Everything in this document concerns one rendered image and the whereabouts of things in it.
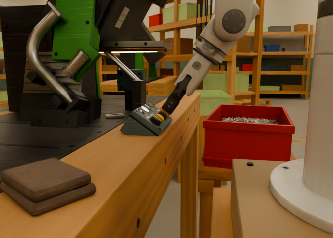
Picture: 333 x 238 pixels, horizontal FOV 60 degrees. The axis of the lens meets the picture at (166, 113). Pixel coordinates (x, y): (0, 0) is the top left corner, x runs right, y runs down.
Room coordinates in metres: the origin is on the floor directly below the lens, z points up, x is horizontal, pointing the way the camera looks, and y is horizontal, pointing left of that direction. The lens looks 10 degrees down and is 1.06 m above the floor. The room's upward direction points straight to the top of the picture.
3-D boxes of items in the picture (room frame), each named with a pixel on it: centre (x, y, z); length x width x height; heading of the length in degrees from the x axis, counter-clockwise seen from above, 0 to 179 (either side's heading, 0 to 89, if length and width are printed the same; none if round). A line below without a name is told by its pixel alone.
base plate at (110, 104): (0.95, 0.30, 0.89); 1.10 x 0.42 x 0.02; 169
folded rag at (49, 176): (0.34, 0.15, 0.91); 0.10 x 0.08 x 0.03; 47
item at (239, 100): (7.50, -2.02, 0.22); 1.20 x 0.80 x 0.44; 123
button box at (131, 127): (0.71, 0.04, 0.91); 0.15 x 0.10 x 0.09; 169
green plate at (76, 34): (0.87, 0.25, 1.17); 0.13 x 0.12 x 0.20; 169
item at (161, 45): (1.01, 0.19, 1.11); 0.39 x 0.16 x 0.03; 79
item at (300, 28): (9.15, -2.76, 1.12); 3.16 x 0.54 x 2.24; 83
